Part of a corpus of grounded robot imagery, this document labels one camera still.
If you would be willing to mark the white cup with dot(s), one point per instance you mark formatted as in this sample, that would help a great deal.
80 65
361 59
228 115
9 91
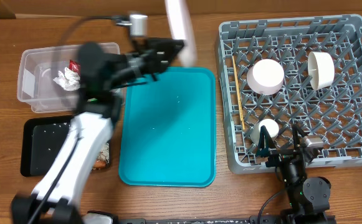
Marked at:
270 125

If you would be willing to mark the white paper ball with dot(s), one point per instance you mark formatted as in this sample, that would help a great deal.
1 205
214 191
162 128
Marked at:
68 80

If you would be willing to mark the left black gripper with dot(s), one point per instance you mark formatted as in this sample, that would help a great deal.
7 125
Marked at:
156 53

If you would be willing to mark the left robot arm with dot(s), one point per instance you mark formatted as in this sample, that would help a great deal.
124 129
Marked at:
96 114

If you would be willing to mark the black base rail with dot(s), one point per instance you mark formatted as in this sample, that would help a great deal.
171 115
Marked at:
101 217

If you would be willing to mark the large white plate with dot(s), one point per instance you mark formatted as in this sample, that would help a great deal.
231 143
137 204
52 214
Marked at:
181 29

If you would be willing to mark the orange carrot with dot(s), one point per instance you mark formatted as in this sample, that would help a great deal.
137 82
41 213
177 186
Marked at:
99 164

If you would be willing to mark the clear plastic storage bin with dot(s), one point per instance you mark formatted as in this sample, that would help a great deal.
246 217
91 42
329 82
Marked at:
36 85

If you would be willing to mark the red snack wrapper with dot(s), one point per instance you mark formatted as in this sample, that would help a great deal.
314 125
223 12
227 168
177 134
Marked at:
74 66

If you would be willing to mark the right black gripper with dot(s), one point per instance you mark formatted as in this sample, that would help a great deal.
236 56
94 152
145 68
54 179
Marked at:
278 154

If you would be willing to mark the white bowl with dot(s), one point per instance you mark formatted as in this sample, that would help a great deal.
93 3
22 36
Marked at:
321 69

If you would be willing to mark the teal serving tray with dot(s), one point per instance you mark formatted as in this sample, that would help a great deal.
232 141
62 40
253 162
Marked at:
169 130

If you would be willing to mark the pink-white bowl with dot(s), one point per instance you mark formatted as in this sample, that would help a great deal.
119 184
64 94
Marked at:
265 77

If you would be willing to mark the black rectangular tray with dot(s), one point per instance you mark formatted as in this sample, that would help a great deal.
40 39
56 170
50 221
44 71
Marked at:
42 141

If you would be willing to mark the grey dishwasher rack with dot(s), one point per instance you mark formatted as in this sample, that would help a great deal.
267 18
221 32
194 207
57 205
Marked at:
334 113

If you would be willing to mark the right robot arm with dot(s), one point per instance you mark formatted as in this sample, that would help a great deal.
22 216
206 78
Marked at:
308 196

